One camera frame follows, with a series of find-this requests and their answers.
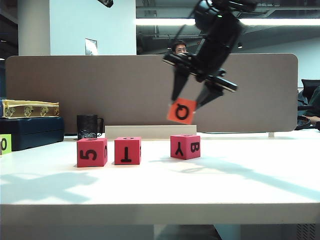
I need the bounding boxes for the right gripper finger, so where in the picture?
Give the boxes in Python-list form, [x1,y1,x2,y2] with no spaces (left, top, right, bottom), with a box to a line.
[171,68,190,104]
[196,83,225,110]

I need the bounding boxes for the dark-haired background person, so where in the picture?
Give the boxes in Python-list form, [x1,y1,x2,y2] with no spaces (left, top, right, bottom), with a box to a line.
[172,39,189,56]

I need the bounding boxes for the green foam block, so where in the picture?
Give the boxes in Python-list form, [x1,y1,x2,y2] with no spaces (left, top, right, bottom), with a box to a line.
[0,133,13,156]

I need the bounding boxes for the framed wall sign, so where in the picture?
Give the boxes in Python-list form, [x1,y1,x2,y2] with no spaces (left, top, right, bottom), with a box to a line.
[84,38,98,56]

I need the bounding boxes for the orange foam block letter Q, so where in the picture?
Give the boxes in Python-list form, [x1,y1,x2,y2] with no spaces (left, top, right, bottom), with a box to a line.
[166,97,198,125]

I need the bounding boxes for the pink foam block digit 5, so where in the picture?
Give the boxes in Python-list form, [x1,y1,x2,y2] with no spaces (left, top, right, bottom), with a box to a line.
[76,137,109,168]

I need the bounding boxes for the black right camera cable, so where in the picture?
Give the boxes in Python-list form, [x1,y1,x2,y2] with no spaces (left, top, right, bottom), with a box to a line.
[174,23,191,39]

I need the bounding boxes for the dark blue case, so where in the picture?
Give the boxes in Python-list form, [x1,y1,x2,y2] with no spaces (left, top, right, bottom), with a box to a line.
[0,116,65,152]

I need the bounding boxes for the yellow patterned box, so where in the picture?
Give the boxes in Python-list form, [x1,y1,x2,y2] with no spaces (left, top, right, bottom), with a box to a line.
[1,99,61,119]

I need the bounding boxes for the white ceiling light strip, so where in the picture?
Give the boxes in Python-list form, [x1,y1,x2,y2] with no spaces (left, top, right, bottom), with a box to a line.
[135,17,320,27]

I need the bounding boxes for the person in dark green top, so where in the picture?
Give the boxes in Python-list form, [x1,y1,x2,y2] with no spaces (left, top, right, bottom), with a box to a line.
[305,84,320,132]

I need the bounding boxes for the black mug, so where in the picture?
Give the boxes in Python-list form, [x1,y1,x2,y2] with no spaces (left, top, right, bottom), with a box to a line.
[76,114,105,141]

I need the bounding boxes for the pink foam block letter T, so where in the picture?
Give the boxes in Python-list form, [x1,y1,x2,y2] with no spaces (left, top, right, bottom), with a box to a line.
[114,136,142,166]

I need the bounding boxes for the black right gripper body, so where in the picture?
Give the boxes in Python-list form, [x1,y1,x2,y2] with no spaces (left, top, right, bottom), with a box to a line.
[162,53,239,93]

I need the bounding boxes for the brown desk divider panel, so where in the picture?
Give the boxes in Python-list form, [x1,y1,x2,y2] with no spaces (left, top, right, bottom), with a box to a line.
[4,53,299,133]

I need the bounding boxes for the beige cable tray strip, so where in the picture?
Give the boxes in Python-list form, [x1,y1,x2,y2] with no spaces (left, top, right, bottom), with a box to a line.
[104,124,198,140]

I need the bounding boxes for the pink foam block letter Y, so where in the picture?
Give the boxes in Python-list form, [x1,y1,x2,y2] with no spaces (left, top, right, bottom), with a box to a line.
[170,134,201,160]

